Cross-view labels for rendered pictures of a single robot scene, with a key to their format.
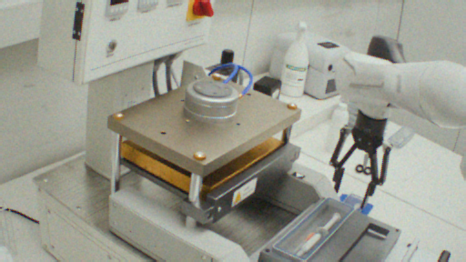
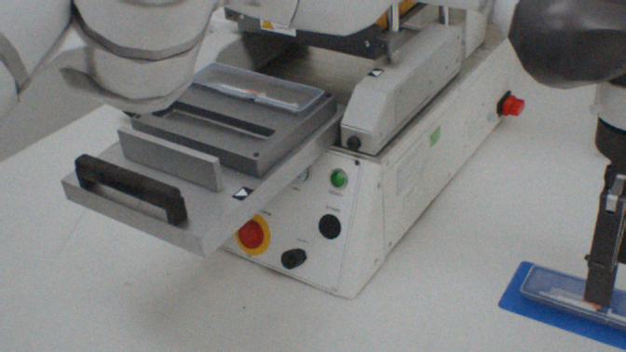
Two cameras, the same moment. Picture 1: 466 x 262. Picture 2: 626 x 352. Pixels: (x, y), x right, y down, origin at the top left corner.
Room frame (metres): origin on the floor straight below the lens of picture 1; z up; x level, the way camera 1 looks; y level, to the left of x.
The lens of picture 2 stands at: (0.87, -1.00, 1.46)
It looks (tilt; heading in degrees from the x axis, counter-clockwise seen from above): 35 degrees down; 98
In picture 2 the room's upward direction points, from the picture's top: 6 degrees counter-clockwise
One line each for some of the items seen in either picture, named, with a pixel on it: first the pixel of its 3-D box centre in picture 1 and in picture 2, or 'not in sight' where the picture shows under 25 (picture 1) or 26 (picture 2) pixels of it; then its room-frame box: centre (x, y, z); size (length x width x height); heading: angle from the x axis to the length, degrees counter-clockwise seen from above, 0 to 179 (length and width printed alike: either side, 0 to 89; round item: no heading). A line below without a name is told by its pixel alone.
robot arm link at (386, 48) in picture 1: (391, 71); (610, 15); (1.07, -0.31, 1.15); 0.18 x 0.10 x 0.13; 6
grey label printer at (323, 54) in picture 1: (314, 62); not in sight; (1.88, -0.24, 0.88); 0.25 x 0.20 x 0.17; 50
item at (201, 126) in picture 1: (197, 116); not in sight; (0.83, 0.06, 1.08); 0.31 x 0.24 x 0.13; 150
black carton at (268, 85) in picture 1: (266, 92); not in sight; (1.64, -0.08, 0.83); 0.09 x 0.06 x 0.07; 158
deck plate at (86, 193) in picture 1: (179, 203); (357, 58); (0.82, 0.07, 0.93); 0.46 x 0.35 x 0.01; 60
